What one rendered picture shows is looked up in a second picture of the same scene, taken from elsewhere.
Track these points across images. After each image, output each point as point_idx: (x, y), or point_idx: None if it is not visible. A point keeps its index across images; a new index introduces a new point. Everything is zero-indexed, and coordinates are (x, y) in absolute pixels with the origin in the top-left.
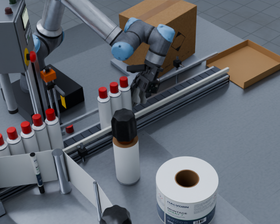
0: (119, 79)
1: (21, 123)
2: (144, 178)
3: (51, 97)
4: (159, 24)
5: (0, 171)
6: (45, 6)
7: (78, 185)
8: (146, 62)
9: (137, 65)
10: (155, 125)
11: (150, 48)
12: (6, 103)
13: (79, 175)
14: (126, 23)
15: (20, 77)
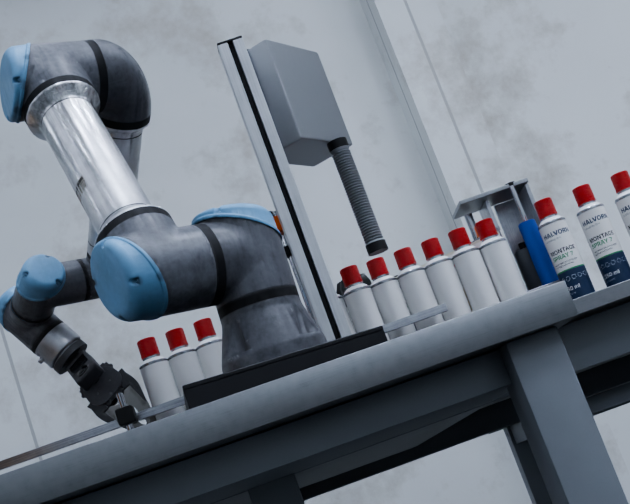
0: (154, 337)
1: (379, 257)
2: None
3: (296, 280)
4: (14, 286)
5: (462, 286)
6: (123, 158)
7: None
8: (83, 341)
9: (87, 354)
10: None
11: (58, 318)
12: (378, 226)
13: (355, 331)
14: (54, 257)
15: (307, 311)
